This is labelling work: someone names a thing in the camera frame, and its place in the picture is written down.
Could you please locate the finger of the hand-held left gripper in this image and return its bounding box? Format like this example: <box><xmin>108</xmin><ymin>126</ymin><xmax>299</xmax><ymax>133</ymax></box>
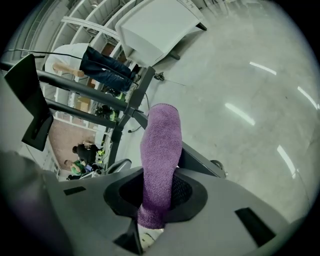
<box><xmin>105</xmin><ymin>158</ymin><xmax>133</xmax><ymax>175</ymax></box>

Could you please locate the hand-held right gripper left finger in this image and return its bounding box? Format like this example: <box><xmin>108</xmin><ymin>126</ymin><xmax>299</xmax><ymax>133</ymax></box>
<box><xmin>57</xmin><ymin>167</ymin><xmax>145</xmax><ymax>256</ymax></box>

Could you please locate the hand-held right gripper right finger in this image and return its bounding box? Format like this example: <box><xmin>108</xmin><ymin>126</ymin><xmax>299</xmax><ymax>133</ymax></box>
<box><xmin>149</xmin><ymin>167</ymin><xmax>288</xmax><ymax>256</ymax></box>

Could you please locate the purple cloth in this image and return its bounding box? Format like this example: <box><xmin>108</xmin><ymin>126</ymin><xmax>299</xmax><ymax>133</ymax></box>
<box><xmin>136</xmin><ymin>102</ymin><xmax>184</xmax><ymax>230</ymax></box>

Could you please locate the black dome backpack with screen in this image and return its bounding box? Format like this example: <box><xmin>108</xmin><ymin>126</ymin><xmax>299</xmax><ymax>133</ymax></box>
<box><xmin>84</xmin><ymin>162</ymin><xmax>103</xmax><ymax>176</ymax></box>

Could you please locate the cardboard box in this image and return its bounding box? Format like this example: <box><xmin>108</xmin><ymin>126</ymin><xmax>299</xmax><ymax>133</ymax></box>
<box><xmin>74</xmin><ymin>98</ymin><xmax>91</xmax><ymax>111</ymax></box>

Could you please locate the white shelving unit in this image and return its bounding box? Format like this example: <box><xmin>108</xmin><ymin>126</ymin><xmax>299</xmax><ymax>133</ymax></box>
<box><xmin>22</xmin><ymin>0</ymin><xmax>209</xmax><ymax>126</ymax></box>

